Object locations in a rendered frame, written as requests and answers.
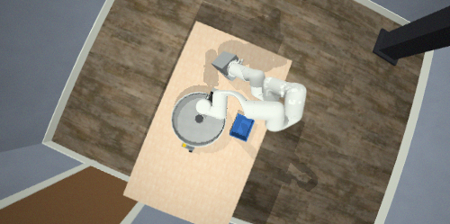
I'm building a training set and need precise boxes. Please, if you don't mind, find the grey round turning table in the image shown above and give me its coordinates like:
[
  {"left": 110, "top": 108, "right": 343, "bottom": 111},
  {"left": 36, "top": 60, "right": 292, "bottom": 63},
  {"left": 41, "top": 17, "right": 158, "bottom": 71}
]
[{"left": 171, "top": 92, "right": 226, "bottom": 153}]

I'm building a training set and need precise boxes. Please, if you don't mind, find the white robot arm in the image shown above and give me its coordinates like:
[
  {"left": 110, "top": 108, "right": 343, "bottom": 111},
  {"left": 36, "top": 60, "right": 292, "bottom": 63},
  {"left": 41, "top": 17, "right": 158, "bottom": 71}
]
[{"left": 196, "top": 59, "right": 307, "bottom": 131}]

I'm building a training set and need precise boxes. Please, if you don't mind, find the blue square tray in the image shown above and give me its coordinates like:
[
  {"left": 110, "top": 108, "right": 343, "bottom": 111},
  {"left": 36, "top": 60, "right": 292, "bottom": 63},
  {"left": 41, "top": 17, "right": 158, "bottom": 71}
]
[{"left": 229, "top": 113, "right": 254, "bottom": 141}]

